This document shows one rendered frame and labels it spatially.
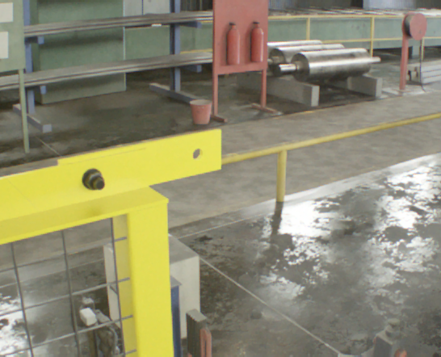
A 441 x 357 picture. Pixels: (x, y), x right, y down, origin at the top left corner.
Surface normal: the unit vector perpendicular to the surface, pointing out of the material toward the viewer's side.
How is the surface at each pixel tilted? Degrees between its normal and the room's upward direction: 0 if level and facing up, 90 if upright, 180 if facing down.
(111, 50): 90
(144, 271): 90
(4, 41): 90
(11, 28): 90
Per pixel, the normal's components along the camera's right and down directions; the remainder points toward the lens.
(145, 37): 0.58, 0.29
